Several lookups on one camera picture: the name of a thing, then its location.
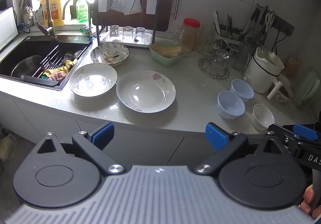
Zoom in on clear glass mug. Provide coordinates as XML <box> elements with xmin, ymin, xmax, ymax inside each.
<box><xmin>173</xmin><ymin>28</ymin><xmax>186</xmax><ymax>45</ymax></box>

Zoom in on red-lidded clear jar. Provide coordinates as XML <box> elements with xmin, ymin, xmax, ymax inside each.
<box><xmin>181</xmin><ymin>18</ymin><xmax>201</xmax><ymax>52</ymax></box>

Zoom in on white floral plate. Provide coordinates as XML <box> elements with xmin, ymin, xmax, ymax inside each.
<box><xmin>116</xmin><ymin>70</ymin><xmax>176</xmax><ymax>113</ymax></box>

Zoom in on yellow detergent bottle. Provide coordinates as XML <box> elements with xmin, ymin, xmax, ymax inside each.
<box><xmin>41</xmin><ymin>0</ymin><xmax>68</xmax><ymax>27</ymax></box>

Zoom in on black kitchen sink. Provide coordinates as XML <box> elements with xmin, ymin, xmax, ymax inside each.
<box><xmin>0</xmin><ymin>36</ymin><xmax>93</xmax><ymax>91</ymax></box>

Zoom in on white dark-rimmed plate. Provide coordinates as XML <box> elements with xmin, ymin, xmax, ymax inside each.
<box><xmin>69</xmin><ymin>63</ymin><xmax>118</xmax><ymax>97</ymax></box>

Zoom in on patterned deer bowl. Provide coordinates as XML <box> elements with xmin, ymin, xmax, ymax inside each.
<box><xmin>90</xmin><ymin>43</ymin><xmax>130</xmax><ymax>66</ymax></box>

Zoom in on floral bowl with brown contents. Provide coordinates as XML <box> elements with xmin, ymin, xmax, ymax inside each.
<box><xmin>272</xmin><ymin>81</ymin><xmax>294</xmax><ymax>103</ymax></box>

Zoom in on green bag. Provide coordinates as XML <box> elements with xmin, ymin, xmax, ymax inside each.
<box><xmin>0</xmin><ymin>134</ymin><xmax>16</xmax><ymax>162</ymax></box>

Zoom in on black sink drain rack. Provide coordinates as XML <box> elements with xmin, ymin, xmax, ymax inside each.
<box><xmin>25</xmin><ymin>43</ymin><xmax>87</xmax><ymax>86</ymax></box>

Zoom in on green chopstick holder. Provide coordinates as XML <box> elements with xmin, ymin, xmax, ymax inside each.
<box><xmin>213</xmin><ymin>11</ymin><xmax>251</xmax><ymax>44</ymax></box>

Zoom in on black wall utensil rail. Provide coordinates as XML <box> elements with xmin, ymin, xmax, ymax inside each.
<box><xmin>251</xmin><ymin>4</ymin><xmax>295</xmax><ymax>36</ymax></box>

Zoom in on white drain tray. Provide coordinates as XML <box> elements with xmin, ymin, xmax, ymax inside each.
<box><xmin>100</xmin><ymin>30</ymin><xmax>153</xmax><ymax>49</ymax></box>

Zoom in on white ceramic bowl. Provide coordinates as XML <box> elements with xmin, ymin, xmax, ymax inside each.
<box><xmin>251</xmin><ymin>104</ymin><xmax>275</xmax><ymax>130</ymax></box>

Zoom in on green basket of sticks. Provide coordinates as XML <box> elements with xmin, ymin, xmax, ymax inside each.
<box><xmin>150</xmin><ymin>40</ymin><xmax>188</xmax><ymax>66</ymax></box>

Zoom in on light blue plastic bowl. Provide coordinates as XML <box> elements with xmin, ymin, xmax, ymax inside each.
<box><xmin>230</xmin><ymin>79</ymin><xmax>254</xmax><ymax>103</ymax></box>
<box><xmin>217</xmin><ymin>91</ymin><xmax>246</xmax><ymax>119</ymax></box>

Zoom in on green dish soap bottle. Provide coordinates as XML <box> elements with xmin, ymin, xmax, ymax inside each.
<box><xmin>76</xmin><ymin>0</ymin><xmax>90</xmax><ymax>22</ymax></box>

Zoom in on pink dish cloth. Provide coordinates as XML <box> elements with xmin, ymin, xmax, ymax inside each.
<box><xmin>48</xmin><ymin>71</ymin><xmax>68</xmax><ymax>81</ymax></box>

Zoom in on yellow food packet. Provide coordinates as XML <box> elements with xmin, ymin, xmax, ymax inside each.
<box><xmin>284</xmin><ymin>57</ymin><xmax>303</xmax><ymax>76</ymax></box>

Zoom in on white countertop appliance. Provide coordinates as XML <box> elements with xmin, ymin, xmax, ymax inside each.
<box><xmin>0</xmin><ymin>7</ymin><xmax>18</xmax><ymax>51</ymax></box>

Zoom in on tall steel faucet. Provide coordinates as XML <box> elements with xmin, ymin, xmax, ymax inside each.
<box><xmin>19</xmin><ymin>0</ymin><xmax>58</xmax><ymax>40</ymax></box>

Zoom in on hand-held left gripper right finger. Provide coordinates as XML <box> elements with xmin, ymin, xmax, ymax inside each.
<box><xmin>194</xmin><ymin>122</ymin><xmax>287</xmax><ymax>175</ymax></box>

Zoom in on round wire cup rack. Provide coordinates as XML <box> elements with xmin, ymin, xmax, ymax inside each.
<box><xmin>198</xmin><ymin>57</ymin><xmax>230</xmax><ymax>79</ymax></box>

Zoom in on group of clear glass cups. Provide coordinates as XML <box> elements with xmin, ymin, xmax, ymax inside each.
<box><xmin>203</xmin><ymin>40</ymin><xmax>239</xmax><ymax>69</ymax></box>

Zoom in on tall textured glass jar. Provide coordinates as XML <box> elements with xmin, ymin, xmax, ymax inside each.
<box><xmin>233</xmin><ymin>41</ymin><xmax>254</xmax><ymax>72</ymax></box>

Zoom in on yellow dish cloth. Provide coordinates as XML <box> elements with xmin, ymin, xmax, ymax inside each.
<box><xmin>44</xmin><ymin>58</ymin><xmax>78</xmax><ymax>76</ymax></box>

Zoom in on person's right hand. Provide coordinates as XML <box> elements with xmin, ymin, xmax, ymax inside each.
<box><xmin>300</xmin><ymin>186</ymin><xmax>316</xmax><ymax>214</ymax></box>

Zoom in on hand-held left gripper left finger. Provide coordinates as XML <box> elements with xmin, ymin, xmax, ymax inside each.
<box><xmin>37</xmin><ymin>122</ymin><xmax>126</xmax><ymax>175</ymax></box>

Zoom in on steel bowl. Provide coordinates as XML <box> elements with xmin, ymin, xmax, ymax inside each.
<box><xmin>11</xmin><ymin>55</ymin><xmax>44</xmax><ymax>79</ymax></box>

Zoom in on brown cutting board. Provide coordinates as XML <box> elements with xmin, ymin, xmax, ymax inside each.
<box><xmin>92</xmin><ymin>0</ymin><xmax>181</xmax><ymax>32</ymax></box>

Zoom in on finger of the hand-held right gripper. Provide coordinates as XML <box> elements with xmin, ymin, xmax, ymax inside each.
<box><xmin>266</xmin><ymin>124</ymin><xmax>296</xmax><ymax>146</ymax></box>
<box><xmin>293</xmin><ymin>124</ymin><xmax>321</xmax><ymax>142</ymax></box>

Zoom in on scissors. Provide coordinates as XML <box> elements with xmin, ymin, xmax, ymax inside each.
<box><xmin>264</xmin><ymin>12</ymin><xmax>275</xmax><ymax>26</ymax></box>

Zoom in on white electric cooking pot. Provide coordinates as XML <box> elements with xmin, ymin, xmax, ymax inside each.
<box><xmin>243</xmin><ymin>47</ymin><xmax>285</xmax><ymax>100</ymax></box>

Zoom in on small curved steel faucet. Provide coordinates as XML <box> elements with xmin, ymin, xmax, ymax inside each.
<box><xmin>62</xmin><ymin>0</ymin><xmax>94</xmax><ymax>39</ymax></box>

